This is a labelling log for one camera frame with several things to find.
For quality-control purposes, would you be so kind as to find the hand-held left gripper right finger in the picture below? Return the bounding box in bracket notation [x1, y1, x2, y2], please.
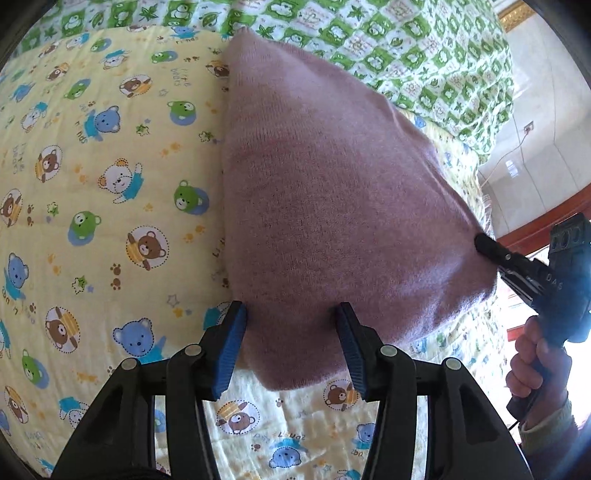
[335, 302, 522, 480]

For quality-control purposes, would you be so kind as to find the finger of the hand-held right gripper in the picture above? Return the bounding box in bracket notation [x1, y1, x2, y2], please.
[475, 233, 536, 289]

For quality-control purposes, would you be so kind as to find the purple knit sweater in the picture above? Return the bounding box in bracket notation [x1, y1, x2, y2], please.
[217, 26, 499, 391]

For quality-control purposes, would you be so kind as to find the person's right forearm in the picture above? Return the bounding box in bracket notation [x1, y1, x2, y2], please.
[518, 390, 581, 480]

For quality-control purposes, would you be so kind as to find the white power cable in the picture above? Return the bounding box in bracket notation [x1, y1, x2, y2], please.
[480, 129, 528, 188]

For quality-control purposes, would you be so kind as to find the person's right hand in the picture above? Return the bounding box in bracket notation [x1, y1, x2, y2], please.
[505, 316, 574, 409]

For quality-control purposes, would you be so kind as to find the red wooden bed frame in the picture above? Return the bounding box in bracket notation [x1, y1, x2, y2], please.
[496, 185, 591, 259]

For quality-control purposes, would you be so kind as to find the yellow bear print bedsheet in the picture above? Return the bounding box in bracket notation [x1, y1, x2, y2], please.
[0, 28, 513, 480]

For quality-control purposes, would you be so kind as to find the green checkered quilt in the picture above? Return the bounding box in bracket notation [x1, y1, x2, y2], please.
[18, 0, 517, 155]

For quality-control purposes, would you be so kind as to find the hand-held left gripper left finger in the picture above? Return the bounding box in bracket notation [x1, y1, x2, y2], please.
[51, 301, 249, 480]

